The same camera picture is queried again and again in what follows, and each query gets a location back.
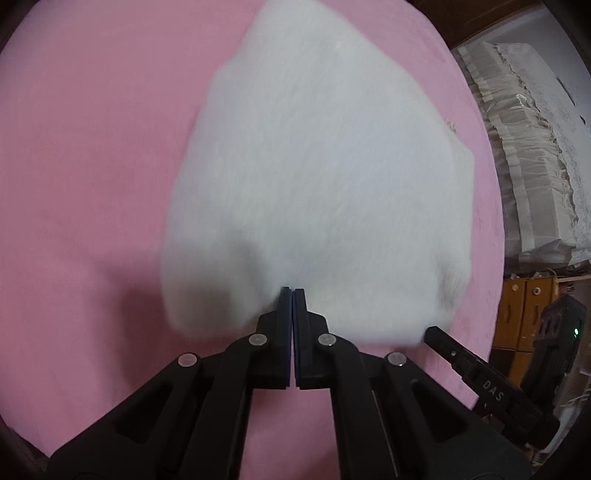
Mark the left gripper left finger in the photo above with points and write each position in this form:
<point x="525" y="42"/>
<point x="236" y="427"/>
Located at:
<point x="189" y="421"/>

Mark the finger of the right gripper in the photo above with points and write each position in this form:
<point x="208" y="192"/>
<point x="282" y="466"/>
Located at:
<point x="461" y="359"/>

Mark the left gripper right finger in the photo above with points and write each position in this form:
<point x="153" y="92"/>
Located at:
<point x="393" y="420"/>

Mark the white fuzzy cardigan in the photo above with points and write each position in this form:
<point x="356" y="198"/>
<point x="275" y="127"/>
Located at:
<point x="318" y="163"/>

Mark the yellow wooden drawer cabinet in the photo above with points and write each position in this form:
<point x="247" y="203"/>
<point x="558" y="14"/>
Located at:
<point x="522" y="303"/>

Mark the beige lace-covered furniture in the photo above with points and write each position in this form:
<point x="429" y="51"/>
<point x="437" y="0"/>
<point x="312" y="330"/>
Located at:
<point x="541" y="148"/>

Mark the pink plush bed blanket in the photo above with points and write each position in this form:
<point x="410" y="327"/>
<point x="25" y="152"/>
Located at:
<point x="97" y="102"/>

